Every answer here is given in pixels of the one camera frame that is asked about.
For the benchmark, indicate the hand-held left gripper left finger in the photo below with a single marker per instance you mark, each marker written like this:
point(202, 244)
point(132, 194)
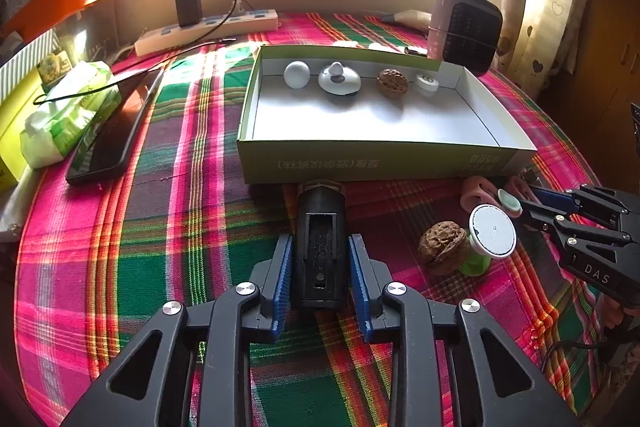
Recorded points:
point(282, 287)

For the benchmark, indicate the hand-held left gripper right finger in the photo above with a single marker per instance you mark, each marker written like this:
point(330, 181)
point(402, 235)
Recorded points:
point(360, 287)

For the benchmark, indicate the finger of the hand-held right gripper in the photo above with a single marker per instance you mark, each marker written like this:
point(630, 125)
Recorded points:
point(540, 213)
point(552, 199)

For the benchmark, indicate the pink toy with teal seat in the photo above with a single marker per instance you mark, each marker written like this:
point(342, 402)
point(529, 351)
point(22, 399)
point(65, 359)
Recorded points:
point(510, 203)

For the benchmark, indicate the green cup with white lid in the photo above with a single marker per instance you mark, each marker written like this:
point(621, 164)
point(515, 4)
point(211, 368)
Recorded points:
point(492, 232)

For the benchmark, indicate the black rectangular device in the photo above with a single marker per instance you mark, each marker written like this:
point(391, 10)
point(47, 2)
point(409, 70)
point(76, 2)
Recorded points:
point(320, 252)

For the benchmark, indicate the brown walnut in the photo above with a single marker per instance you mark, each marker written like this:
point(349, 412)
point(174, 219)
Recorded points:
point(392, 83)
point(440, 247)

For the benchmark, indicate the green cardboard box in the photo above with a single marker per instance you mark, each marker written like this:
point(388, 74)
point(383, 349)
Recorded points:
point(375, 162)

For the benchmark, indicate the small white round cap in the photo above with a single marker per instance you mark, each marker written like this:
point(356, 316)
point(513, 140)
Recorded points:
point(426, 84)

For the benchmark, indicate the white round panda gadget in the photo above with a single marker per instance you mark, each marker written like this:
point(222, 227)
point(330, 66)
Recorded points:
point(340, 82)

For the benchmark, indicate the white ball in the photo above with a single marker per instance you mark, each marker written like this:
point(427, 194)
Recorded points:
point(297, 74)

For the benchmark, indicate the person's right hand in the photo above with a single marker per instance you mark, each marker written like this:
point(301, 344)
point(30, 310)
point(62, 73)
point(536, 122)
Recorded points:
point(612, 313)

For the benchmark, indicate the pink green plaid tablecloth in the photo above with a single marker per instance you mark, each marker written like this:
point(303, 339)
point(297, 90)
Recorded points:
point(175, 232)

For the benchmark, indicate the brown wooden cabinet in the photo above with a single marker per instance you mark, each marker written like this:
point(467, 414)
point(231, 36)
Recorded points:
point(610, 57)

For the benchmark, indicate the small grey fan heater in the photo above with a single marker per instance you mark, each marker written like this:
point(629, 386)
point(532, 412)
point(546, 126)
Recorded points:
point(470, 37)

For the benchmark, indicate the black smartphone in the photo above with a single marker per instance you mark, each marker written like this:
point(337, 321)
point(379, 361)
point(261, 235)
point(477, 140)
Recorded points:
point(105, 142)

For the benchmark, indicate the beige cone-shaped object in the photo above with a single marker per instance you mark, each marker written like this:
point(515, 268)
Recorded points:
point(410, 18)

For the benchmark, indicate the white power strip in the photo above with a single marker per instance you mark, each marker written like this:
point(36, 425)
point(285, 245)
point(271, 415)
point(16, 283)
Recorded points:
point(160, 42)

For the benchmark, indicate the green white tissue pack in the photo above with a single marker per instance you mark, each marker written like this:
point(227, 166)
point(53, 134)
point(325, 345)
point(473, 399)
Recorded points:
point(60, 122)

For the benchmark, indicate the white power plug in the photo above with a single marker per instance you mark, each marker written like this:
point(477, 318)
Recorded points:
point(243, 7)

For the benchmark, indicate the black charger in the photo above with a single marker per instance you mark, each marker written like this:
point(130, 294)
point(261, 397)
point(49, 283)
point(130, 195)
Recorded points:
point(188, 7)

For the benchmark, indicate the yellow-green box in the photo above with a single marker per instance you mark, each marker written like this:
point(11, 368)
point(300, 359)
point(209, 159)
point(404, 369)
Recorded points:
point(15, 122)

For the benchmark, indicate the white green striped box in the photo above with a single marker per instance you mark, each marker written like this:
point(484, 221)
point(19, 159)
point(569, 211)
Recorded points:
point(20, 72)

